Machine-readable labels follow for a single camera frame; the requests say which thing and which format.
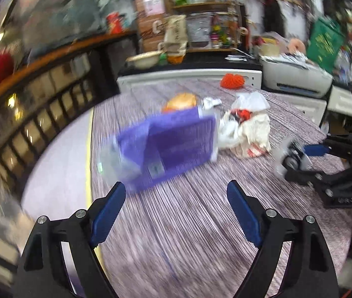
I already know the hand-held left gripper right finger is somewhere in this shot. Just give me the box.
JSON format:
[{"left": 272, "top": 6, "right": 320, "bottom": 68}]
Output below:
[{"left": 226, "top": 179, "right": 341, "bottom": 298}]

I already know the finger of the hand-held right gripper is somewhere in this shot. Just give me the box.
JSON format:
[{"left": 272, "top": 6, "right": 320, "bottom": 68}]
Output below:
[
  {"left": 302, "top": 132, "right": 352, "bottom": 163},
  {"left": 283, "top": 158, "right": 352, "bottom": 209}
]

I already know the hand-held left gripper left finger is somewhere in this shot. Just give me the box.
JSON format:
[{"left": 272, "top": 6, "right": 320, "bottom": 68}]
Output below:
[{"left": 11, "top": 181, "right": 127, "bottom": 298}]

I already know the white plastic bag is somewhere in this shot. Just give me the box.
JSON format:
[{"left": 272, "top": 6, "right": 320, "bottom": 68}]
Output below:
[{"left": 218, "top": 91, "right": 272, "bottom": 159}]

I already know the purple plastic packet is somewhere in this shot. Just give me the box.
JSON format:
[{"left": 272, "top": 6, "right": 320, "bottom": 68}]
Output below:
[{"left": 97, "top": 107, "right": 218, "bottom": 193}]

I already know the white printer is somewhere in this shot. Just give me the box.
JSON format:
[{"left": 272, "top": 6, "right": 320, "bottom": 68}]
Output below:
[{"left": 261, "top": 53, "right": 334, "bottom": 98}]

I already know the green paper bag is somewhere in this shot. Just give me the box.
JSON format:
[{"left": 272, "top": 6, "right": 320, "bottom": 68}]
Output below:
[{"left": 306, "top": 17, "right": 344, "bottom": 75}]

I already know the orange foam net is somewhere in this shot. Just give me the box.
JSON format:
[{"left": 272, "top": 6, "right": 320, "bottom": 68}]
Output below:
[{"left": 220, "top": 73, "right": 245, "bottom": 89}]

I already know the silver foil wrapper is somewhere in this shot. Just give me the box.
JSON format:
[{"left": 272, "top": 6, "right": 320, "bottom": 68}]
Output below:
[{"left": 201, "top": 97, "right": 222, "bottom": 110}]

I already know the orange bun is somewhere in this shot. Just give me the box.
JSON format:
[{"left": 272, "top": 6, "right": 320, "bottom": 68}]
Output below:
[{"left": 162, "top": 92, "right": 198, "bottom": 113}]

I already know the wide white drawer front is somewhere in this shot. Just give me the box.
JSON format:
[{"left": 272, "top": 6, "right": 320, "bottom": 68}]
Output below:
[{"left": 117, "top": 68, "right": 263, "bottom": 95}]

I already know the cream bowl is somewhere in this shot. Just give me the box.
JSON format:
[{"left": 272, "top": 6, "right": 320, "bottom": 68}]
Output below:
[{"left": 126, "top": 50, "right": 164, "bottom": 69}]

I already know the curved wooden counter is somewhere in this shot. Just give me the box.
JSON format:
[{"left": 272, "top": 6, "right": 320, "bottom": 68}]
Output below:
[{"left": 0, "top": 29, "right": 138, "bottom": 199}]

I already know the wooden shelf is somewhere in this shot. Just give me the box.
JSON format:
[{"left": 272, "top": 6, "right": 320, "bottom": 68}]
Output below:
[{"left": 171, "top": 0, "right": 241, "bottom": 53}]

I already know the brown paper bag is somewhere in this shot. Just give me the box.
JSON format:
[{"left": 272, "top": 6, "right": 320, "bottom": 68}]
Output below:
[{"left": 163, "top": 14, "right": 187, "bottom": 57}]

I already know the red can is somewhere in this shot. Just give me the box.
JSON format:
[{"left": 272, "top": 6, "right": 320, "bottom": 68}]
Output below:
[{"left": 106, "top": 12, "right": 126, "bottom": 35}]

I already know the glass display case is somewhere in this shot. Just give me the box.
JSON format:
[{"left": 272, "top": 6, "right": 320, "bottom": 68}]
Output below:
[{"left": 5, "top": 0, "right": 110, "bottom": 56}]

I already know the white drawer with black handle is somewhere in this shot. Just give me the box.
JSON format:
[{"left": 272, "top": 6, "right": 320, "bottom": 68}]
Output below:
[
  {"left": 327, "top": 85, "right": 352, "bottom": 119},
  {"left": 288, "top": 95, "right": 329, "bottom": 126}
]

